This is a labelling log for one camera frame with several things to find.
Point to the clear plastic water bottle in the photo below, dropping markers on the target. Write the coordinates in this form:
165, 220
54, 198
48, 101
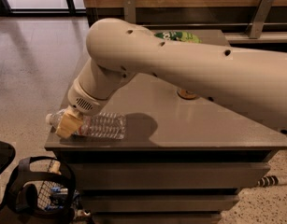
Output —
104, 125

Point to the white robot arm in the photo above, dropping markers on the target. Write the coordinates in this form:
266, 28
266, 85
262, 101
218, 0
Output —
251, 82

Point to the left metal bracket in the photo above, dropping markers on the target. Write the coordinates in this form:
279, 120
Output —
129, 10

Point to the black chair seat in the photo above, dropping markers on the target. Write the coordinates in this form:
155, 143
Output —
7, 155

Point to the green chip bag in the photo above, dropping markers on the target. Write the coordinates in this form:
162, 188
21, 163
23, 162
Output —
178, 36

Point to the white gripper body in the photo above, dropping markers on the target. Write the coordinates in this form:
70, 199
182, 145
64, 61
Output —
81, 101

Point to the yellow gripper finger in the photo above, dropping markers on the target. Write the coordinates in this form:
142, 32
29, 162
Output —
70, 120

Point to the metal bracket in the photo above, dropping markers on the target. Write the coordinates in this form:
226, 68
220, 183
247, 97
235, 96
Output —
255, 28
129, 10

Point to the black wire mesh basket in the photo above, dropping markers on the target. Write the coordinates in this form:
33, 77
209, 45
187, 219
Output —
40, 190

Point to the right metal bracket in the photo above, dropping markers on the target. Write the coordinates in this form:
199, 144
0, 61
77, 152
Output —
255, 28

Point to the gold soda can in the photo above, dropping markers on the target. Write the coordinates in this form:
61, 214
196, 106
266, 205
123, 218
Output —
187, 95

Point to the grey drawer cabinet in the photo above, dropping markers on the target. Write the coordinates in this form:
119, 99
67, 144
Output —
180, 162

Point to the striped pole on floor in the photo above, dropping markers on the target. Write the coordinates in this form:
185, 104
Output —
272, 180

